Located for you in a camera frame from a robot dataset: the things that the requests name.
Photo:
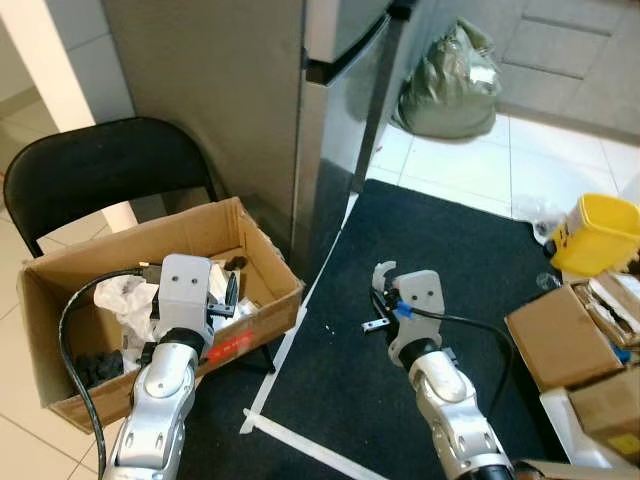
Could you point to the cardboard box yellow label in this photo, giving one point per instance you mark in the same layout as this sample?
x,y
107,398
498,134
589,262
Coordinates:
x,y
610,410

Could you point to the grey kitchen cabinet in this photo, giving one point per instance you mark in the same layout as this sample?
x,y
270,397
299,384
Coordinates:
x,y
570,50

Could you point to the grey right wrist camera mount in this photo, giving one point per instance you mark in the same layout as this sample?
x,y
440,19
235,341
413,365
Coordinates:
x,y
415,300

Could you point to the stainless steel fridge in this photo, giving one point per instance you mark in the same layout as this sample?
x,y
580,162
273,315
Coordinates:
x,y
250,100

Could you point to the small brown cardboard box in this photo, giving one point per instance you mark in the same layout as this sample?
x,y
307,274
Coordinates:
x,y
560,340

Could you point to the black lumpy trash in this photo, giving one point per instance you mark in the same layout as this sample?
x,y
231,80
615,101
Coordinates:
x,y
100,367

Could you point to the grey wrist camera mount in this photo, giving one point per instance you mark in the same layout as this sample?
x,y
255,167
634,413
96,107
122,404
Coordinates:
x,y
415,300
185,290

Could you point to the dark floor carpet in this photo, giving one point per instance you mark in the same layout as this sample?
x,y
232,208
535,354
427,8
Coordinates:
x,y
400,230

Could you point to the yellow plastic bin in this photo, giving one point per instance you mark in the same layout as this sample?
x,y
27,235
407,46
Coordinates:
x,y
600,235

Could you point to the open cardboard box red label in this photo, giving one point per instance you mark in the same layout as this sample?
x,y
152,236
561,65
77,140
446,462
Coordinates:
x,y
265,325

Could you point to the black folding chair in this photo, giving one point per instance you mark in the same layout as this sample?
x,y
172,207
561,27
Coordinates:
x,y
100,165

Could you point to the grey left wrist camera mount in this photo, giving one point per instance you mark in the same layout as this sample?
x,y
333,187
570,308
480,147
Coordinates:
x,y
185,290

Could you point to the white crumpled paper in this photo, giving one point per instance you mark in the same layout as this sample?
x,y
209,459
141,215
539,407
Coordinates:
x,y
125,300

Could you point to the white plastic stand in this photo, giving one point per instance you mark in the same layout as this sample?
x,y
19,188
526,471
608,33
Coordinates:
x,y
570,425

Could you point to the small black trash piece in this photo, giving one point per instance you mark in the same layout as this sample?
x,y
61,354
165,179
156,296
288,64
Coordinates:
x,y
236,263

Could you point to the white floor tape line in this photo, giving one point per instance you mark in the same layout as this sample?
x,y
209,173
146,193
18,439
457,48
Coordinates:
x,y
300,445
280,355

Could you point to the grey-green rubbish bag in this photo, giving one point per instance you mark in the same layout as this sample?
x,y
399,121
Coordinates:
x,y
450,90

